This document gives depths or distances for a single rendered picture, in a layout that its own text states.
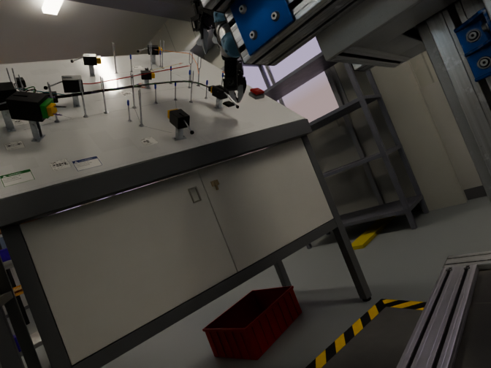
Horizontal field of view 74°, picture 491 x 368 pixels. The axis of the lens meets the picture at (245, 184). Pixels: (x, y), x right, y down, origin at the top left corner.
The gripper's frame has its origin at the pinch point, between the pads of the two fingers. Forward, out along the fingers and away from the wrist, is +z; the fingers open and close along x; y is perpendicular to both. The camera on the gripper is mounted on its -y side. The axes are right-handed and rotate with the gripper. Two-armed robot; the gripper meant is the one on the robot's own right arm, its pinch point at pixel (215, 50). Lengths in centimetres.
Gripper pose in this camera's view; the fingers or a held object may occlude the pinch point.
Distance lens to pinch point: 144.8
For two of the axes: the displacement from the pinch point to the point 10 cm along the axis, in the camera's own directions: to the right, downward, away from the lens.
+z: 1.7, 9.3, 3.3
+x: -7.0, 3.5, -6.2
